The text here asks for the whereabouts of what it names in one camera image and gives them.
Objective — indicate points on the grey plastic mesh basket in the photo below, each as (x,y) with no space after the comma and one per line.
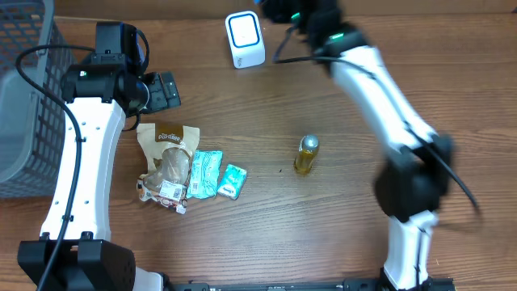
(32,126)

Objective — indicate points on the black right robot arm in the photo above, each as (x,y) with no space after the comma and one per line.
(415,176)

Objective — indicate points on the teal white packet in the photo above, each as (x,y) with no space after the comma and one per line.
(204,175)

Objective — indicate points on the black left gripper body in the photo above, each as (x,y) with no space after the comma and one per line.
(162,92)

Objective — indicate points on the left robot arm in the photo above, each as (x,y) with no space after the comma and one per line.
(74,250)

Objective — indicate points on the teal white carton pack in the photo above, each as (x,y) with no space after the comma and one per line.
(232,182)

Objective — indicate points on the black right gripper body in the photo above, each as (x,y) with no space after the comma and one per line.
(292,11)

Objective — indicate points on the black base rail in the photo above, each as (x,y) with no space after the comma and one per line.
(345,285)

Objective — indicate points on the brown Pantree snack pouch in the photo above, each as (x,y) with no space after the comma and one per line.
(169,150)

